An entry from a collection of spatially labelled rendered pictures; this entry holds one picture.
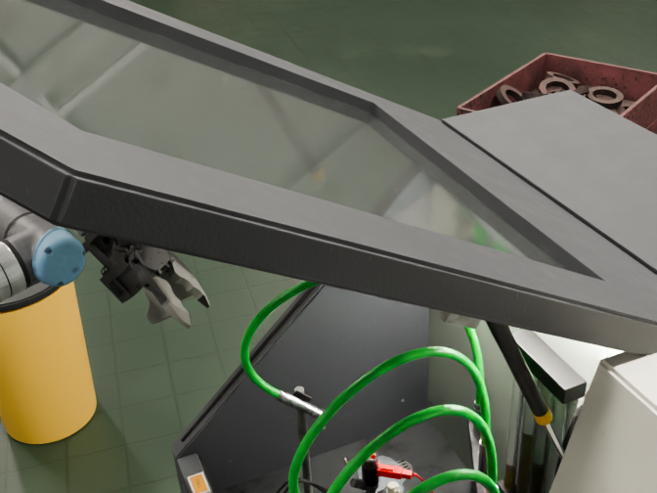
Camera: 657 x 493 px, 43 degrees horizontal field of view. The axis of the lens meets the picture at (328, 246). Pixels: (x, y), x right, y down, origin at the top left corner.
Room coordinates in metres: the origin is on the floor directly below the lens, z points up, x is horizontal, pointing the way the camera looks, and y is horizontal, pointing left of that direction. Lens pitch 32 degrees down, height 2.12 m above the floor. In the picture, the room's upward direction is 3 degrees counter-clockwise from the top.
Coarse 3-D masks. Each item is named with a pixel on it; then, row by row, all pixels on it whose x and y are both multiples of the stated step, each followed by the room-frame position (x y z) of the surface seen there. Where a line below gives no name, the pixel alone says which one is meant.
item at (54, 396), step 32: (32, 288) 2.22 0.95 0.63; (64, 288) 2.28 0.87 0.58; (0, 320) 2.14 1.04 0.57; (32, 320) 2.17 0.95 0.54; (64, 320) 2.25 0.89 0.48; (0, 352) 2.15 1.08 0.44; (32, 352) 2.17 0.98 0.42; (64, 352) 2.23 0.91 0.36; (0, 384) 2.17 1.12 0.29; (32, 384) 2.16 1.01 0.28; (64, 384) 2.21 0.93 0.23; (0, 416) 2.23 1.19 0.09; (32, 416) 2.16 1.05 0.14; (64, 416) 2.20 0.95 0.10
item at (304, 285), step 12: (300, 288) 1.03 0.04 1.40; (276, 300) 1.03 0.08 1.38; (264, 312) 1.03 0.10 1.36; (252, 324) 1.03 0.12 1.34; (468, 336) 1.02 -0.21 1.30; (480, 360) 1.01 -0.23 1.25; (252, 372) 1.03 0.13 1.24; (480, 372) 1.01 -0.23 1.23; (264, 384) 1.03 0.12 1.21; (276, 396) 1.03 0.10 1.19
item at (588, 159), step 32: (544, 96) 1.46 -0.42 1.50; (576, 96) 1.45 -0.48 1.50; (480, 128) 1.34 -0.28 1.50; (512, 128) 1.33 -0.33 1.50; (544, 128) 1.32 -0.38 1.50; (576, 128) 1.31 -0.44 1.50; (608, 128) 1.31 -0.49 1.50; (640, 128) 1.30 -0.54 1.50; (512, 160) 1.21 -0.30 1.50; (544, 160) 1.20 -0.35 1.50; (576, 160) 1.20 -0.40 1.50; (608, 160) 1.19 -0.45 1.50; (640, 160) 1.18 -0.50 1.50; (544, 192) 1.10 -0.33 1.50; (576, 192) 1.09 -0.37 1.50; (608, 192) 1.09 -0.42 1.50; (640, 192) 1.08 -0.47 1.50; (608, 224) 1.00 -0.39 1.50; (640, 224) 0.99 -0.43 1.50; (640, 256) 0.91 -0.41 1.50
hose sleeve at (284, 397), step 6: (282, 390) 1.04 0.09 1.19; (282, 396) 1.03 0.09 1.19; (288, 396) 1.03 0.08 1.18; (294, 396) 1.04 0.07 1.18; (282, 402) 1.03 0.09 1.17; (288, 402) 1.03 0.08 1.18; (294, 402) 1.03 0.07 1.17; (300, 402) 1.03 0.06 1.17; (306, 402) 1.04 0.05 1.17; (294, 408) 1.03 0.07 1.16; (300, 408) 1.03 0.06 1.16; (306, 408) 1.03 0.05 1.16; (312, 408) 1.03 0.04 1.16; (318, 408) 1.03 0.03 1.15; (306, 414) 1.03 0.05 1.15; (312, 414) 1.03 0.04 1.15; (318, 414) 1.03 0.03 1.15
